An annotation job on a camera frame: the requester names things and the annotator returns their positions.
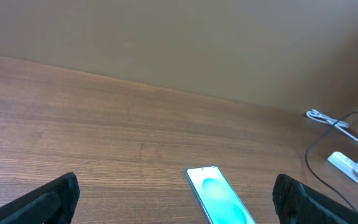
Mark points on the white power strip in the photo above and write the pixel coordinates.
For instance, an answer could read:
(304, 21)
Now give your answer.
(344, 164)

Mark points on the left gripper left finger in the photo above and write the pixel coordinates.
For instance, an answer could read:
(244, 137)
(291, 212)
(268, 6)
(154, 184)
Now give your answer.
(54, 202)

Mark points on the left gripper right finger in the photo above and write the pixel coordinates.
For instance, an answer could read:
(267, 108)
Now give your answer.
(296, 203)

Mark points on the teal Galaxy smartphone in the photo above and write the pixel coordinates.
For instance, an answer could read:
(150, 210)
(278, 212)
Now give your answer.
(217, 199)

